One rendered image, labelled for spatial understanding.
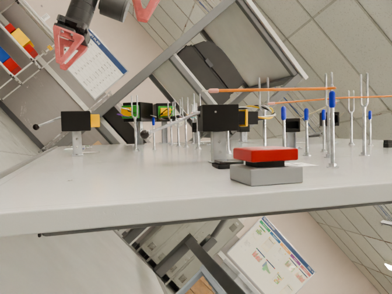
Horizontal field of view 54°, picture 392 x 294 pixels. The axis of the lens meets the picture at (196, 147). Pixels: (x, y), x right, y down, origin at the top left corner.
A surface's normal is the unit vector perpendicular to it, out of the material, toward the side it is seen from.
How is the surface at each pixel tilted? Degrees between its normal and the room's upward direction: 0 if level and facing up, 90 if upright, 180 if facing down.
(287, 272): 90
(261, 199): 90
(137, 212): 90
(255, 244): 90
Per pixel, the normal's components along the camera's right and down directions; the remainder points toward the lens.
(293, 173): 0.27, 0.04
